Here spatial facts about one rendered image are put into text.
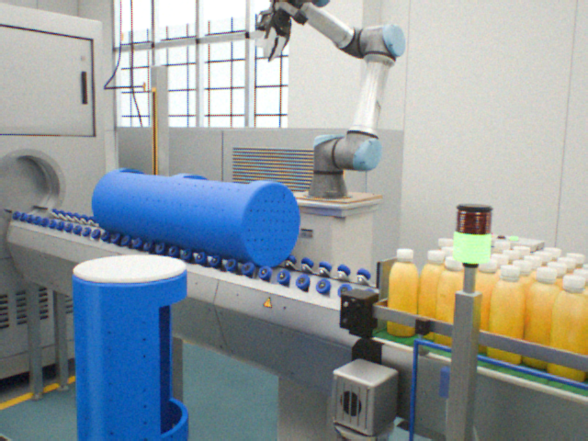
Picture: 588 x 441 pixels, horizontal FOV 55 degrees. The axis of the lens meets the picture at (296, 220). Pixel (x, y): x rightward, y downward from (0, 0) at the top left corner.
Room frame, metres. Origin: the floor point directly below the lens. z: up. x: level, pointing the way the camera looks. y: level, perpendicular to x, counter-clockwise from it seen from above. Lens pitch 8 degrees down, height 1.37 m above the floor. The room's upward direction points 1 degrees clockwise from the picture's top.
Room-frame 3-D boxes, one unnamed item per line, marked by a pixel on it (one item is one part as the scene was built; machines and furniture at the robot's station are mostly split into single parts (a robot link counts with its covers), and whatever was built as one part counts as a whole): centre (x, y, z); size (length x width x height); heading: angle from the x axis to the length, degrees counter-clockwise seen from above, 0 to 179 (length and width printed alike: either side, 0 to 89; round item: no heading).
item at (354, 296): (1.34, -0.16, 0.95); 0.10 x 0.07 x 0.10; 140
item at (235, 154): (4.00, 0.37, 0.72); 2.15 x 0.54 x 1.45; 56
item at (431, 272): (1.33, -0.34, 1.00); 0.07 x 0.07 x 0.19
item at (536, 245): (1.61, -0.60, 1.05); 0.20 x 0.10 x 0.10; 50
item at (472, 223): (1.00, -0.32, 1.23); 0.06 x 0.06 x 0.04
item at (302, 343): (2.20, 0.54, 0.79); 2.17 x 0.29 x 0.34; 50
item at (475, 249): (1.00, -0.32, 1.18); 0.06 x 0.06 x 0.05
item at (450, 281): (1.26, -0.36, 1.00); 0.07 x 0.07 x 0.19
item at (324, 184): (2.13, -0.12, 1.21); 0.15 x 0.15 x 0.10
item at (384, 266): (1.52, -0.26, 0.99); 0.10 x 0.02 x 0.12; 140
